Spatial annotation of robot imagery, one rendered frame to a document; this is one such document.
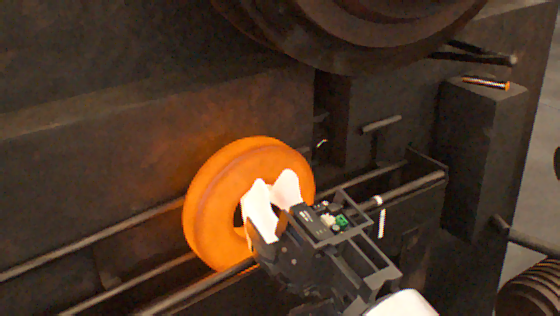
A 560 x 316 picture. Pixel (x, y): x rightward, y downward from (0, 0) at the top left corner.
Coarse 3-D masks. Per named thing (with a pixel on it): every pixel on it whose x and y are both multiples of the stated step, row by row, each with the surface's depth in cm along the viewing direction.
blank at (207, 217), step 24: (240, 144) 68; (264, 144) 68; (216, 168) 66; (240, 168) 66; (264, 168) 68; (288, 168) 70; (192, 192) 67; (216, 192) 66; (240, 192) 68; (312, 192) 74; (192, 216) 66; (216, 216) 67; (192, 240) 68; (216, 240) 68; (240, 240) 70; (216, 264) 70
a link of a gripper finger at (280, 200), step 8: (280, 176) 68; (288, 176) 67; (296, 176) 66; (280, 184) 68; (288, 184) 67; (296, 184) 66; (272, 192) 69; (280, 192) 68; (288, 192) 67; (296, 192) 66; (272, 200) 69; (280, 200) 69; (288, 200) 68; (296, 200) 67; (272, 208) 69; (280, 208) 68; (288, 208) 68
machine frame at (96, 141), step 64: (0, 0) 58; (64, 0) 62; (128, 0) 65; (192, 0) 70; (512, 0) 100; (0, 64) 60; (64, 64) 64; (128, 64) 68; (192, 64) 73; (256, 64) 74; (448, 64) 92; (0, 128) 59; (64, 128) 61; (128, 128) 65; (192, 128) 70; (256, 128) 75; (0, 192) 60; (64, 192) 64; (128, 192) 68; (512, 192) 118; (0, 256) 62; (128, 256) 71; (448, 256) 113
